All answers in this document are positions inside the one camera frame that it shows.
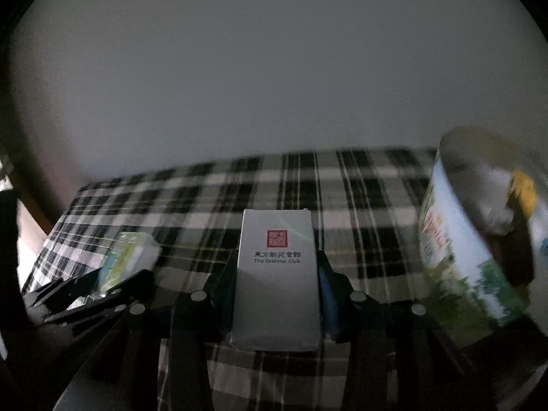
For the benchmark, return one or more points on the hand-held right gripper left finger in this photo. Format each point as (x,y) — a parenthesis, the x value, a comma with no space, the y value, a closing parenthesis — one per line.
(224,304)

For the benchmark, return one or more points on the hollow yellow toy brick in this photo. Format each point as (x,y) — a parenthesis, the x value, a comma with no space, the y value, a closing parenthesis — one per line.
(524,192)

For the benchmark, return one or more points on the black white plaid tablecloth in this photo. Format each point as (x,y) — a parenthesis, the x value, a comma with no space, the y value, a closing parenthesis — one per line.
(364,188)

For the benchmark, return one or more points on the brown wooden door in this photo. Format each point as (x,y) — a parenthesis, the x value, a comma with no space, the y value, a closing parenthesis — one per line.
(32,235)

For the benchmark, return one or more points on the round printed metal tin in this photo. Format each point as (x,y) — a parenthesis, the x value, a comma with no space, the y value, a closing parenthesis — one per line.
(445,239)

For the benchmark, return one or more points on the white box red label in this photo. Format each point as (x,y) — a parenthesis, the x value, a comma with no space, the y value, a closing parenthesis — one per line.
(274,299)

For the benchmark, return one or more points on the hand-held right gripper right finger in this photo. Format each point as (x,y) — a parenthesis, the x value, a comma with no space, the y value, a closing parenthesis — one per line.
(329,304)

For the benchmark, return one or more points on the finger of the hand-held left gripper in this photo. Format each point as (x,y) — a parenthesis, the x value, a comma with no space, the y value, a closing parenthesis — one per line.
(64,293)
(120,297)

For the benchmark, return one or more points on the green tissue pack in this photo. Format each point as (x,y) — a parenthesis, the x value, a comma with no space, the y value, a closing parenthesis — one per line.
(128,257)

